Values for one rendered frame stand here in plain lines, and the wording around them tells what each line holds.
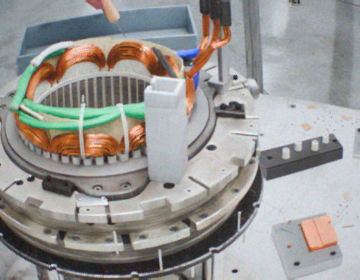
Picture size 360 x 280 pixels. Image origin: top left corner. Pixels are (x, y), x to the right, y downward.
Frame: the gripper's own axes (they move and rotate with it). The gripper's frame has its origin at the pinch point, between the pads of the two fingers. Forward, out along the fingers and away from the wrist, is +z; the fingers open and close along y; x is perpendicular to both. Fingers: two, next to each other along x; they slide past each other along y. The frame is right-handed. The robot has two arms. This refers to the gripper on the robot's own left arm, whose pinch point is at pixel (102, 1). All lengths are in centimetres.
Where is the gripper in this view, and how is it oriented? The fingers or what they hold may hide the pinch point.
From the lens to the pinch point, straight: 120.9
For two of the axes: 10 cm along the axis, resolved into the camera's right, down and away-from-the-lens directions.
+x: -7.9, 0.1, 6.2
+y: 4.7, -6.4, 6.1
